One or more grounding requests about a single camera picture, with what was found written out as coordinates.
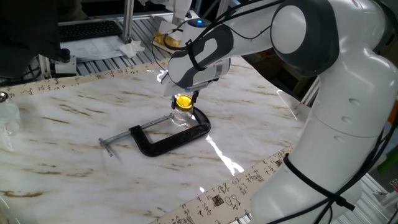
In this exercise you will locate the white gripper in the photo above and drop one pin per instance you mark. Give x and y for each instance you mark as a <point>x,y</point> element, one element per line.
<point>169,88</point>

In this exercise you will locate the gold metal jar lid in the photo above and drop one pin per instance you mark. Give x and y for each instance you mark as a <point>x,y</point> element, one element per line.
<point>184,102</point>

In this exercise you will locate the small clear glass jar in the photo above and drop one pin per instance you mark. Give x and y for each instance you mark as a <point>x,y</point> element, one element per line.
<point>182,118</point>

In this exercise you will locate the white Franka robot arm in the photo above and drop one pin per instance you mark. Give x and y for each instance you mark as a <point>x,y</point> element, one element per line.
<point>348,109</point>

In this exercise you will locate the empty clear jar silver lid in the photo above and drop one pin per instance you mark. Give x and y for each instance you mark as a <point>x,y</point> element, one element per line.
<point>11,118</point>

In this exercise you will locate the black C-clamp with steel screw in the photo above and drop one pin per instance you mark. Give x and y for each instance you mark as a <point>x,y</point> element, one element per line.
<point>171,143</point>

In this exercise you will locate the gold packet with white paper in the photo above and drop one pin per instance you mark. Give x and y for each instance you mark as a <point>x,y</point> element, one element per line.
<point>169,39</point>

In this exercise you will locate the crumpled white tissue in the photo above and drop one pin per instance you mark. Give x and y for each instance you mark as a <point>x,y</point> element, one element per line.
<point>130,49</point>

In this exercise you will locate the stack of printed papers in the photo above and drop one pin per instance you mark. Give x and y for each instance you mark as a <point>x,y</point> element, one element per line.
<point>93,48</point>

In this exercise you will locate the beige calligraphy paper sheet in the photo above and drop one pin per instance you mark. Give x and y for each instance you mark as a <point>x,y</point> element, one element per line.
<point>224,199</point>

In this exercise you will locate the black computer keyboard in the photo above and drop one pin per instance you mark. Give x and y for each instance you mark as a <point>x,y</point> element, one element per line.
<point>90,30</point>

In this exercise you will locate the white block with black knob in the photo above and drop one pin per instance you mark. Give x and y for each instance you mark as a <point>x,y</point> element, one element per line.
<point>66,67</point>

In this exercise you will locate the marble pattern plastic sheet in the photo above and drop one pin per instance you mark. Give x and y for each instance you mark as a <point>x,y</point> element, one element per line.
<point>77,161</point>

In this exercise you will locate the green object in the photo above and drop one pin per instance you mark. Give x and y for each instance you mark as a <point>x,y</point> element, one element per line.
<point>388,165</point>

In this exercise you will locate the aluminium frame post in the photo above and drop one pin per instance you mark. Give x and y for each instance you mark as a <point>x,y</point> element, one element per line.
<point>312,91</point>
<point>44,67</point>
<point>127,18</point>

